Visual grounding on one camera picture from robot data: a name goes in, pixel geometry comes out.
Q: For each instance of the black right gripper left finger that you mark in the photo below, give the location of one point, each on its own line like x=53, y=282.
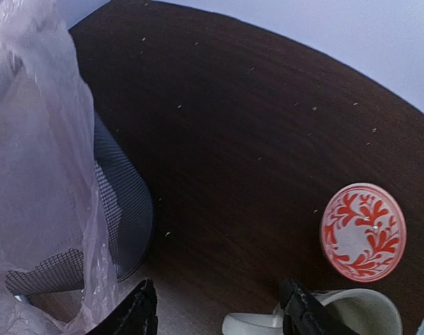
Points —
x=135, y=315

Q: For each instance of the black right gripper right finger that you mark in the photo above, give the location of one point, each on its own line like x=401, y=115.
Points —
x=304, y=314

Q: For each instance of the grey mesh trash bin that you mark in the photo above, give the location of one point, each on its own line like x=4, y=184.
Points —
x=129, y=213

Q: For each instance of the pink plastic trash bag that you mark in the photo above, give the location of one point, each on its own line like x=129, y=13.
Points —
x=49, y=194

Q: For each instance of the cream patterned mug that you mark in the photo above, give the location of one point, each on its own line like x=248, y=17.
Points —
x=364, y=311

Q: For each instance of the red patterned bowl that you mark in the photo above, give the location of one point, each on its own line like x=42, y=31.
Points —
x=363, y=232

